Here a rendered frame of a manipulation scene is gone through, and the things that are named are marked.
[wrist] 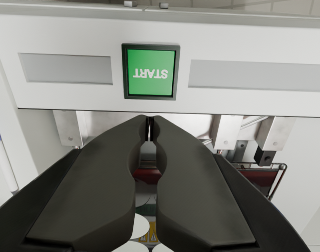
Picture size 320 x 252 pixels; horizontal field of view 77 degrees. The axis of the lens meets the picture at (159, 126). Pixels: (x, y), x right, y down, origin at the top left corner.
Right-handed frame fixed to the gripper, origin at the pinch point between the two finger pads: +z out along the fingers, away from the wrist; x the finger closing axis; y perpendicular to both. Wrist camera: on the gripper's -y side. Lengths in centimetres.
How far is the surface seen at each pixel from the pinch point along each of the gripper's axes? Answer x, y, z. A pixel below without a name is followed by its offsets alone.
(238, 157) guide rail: 18.2, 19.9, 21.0
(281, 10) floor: 64, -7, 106
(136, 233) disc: -2.2, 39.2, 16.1
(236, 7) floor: 40, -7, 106
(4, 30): -13.7, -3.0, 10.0
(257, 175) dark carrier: 20.0, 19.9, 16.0
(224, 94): 8.0, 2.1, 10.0
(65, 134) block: -12.9, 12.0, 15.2
